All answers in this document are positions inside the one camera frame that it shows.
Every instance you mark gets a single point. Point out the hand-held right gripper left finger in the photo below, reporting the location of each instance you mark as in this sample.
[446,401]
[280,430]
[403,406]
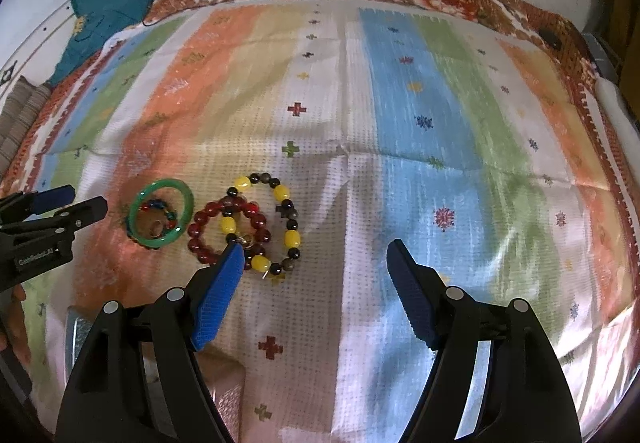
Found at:
[220,293]

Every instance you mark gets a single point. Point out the brown striped folded cushion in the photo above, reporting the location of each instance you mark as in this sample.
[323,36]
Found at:
[20,108]

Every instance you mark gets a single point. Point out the white bed headboard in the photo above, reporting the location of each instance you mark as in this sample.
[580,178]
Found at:
[35,38]

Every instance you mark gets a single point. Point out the person's left hand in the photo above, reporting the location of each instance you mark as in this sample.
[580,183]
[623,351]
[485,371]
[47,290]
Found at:
[17,323]

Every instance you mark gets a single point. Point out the grey box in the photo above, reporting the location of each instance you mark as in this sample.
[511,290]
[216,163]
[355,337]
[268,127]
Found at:
[597,53]

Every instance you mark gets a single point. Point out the silver metal tin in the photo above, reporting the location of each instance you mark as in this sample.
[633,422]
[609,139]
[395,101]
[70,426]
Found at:
[227,383]

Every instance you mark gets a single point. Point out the green bangle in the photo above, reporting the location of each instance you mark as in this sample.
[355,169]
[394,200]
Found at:
[187,208]

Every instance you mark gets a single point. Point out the small black object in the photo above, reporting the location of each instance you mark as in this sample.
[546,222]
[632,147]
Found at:
[550,37]

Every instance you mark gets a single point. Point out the striped pastel cloth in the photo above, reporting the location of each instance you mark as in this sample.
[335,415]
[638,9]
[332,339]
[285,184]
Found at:
[350,123]

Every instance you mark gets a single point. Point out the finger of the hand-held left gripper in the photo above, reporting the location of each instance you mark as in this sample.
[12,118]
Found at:
[90,208]
[55,195]

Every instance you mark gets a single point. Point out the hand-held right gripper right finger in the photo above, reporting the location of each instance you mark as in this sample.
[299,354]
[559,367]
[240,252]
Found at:
[410,288]

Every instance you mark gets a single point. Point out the white cushion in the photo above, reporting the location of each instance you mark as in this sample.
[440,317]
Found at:
[620,118]

